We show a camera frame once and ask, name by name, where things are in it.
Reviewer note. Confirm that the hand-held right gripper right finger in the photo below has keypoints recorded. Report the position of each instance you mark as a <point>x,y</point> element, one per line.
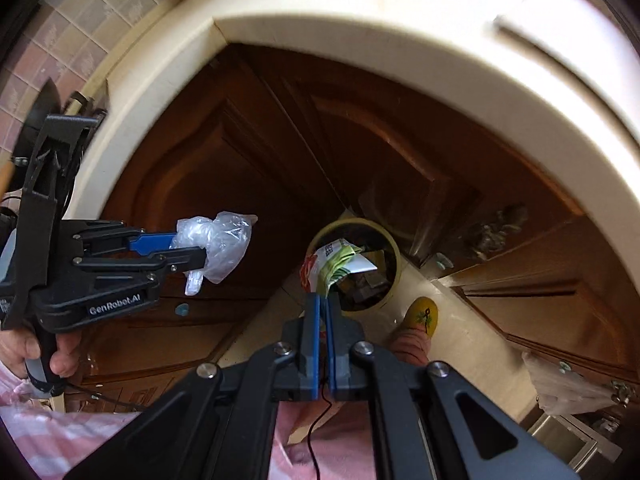
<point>330,350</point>

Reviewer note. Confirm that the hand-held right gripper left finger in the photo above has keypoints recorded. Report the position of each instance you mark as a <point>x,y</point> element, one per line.
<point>314,345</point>

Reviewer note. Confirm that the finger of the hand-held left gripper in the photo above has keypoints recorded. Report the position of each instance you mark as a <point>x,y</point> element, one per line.
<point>180,260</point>
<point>150,243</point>

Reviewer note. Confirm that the clear plastic bag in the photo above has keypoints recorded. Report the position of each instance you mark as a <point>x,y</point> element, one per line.
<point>220,245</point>

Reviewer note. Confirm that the green white snack wrapper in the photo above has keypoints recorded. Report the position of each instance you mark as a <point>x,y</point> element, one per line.
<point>332,266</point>

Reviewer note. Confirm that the round beige trash bin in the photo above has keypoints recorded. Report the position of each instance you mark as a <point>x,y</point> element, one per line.
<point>392,260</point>

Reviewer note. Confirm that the person's left forearm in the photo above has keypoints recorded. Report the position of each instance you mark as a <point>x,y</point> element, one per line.
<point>50,435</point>

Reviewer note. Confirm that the person's left hand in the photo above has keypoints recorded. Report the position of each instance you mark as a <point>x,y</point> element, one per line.
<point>67,357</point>

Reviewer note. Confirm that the small pale blue knob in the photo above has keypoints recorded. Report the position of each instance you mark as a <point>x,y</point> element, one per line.
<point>182,310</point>

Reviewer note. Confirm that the wooden cabinet door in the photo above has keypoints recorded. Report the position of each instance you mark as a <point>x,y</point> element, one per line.
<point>200,170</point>
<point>400,160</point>

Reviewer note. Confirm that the pink pants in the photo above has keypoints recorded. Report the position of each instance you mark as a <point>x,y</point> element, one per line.
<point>325,440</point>

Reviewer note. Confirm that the yellow slipper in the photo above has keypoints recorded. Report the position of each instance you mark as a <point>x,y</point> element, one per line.
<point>422,316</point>

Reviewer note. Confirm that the round metal cabinet knob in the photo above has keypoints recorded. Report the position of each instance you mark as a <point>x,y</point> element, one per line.
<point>442,261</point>

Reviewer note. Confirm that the black wok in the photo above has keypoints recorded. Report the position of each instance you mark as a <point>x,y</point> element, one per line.
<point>42,97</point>

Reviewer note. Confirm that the wooden drawer front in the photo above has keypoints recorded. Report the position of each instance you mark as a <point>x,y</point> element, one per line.
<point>550,290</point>

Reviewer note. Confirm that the white plastic bag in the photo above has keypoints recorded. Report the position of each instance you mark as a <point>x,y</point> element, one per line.
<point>565,385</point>

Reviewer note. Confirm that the grey metal box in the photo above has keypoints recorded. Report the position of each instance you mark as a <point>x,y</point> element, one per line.
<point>565,437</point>

